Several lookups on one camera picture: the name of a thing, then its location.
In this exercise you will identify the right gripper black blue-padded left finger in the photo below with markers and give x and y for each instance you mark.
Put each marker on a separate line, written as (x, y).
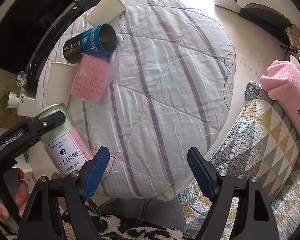
(42, 217)

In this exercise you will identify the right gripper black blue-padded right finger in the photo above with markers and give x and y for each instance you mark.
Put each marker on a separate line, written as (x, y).
(254, 216)

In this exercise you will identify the green pink cookie can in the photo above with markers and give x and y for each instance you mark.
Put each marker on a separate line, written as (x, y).
(66, 148)

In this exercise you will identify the white paper cup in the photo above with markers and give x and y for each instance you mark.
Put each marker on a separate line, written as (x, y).
(60, 82)
(105, 11)

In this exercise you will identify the pink translucent plastic cup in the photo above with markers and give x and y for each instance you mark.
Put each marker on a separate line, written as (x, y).
(92, 79)

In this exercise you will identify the person's left hand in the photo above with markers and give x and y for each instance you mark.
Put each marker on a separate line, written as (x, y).
(21, 198)

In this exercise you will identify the black white patterned fabric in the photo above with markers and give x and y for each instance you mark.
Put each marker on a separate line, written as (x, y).
(114, 227)

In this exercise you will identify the triangle patterned quilted sofa cover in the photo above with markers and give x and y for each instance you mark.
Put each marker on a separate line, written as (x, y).
(262, 143)

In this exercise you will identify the glass snow globe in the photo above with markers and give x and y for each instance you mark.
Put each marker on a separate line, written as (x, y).
(21, 79)

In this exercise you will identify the large black television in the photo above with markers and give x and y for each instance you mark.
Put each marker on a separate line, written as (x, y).
(23, 27)

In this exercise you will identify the pink folded towel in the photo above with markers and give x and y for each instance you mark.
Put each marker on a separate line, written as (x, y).
(282, 83)

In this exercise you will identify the striped quilted table cover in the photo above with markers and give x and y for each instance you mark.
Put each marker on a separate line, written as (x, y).
(172, 91)

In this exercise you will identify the blue black towel canister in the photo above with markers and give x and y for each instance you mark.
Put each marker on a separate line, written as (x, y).
(96, 42)

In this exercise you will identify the brown folding chair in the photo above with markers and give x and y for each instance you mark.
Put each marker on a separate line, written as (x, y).
(294, 40)

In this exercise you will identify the black tv cabinet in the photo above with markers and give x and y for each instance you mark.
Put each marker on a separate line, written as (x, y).
(54, 33)

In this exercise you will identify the white massage chair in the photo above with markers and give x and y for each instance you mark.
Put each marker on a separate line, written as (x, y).
(281, 13)

